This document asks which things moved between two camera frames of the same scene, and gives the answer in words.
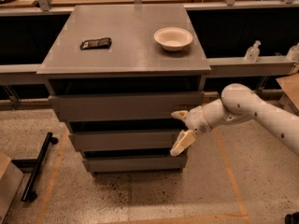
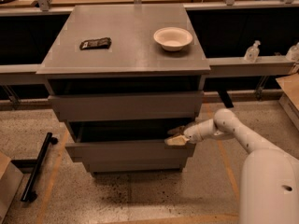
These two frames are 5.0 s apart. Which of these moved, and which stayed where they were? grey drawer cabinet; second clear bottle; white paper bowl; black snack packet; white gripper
Moved: white gripper
Stayed: black snack packet; white paper bowl; second clear bottle; grey drawer cabinet
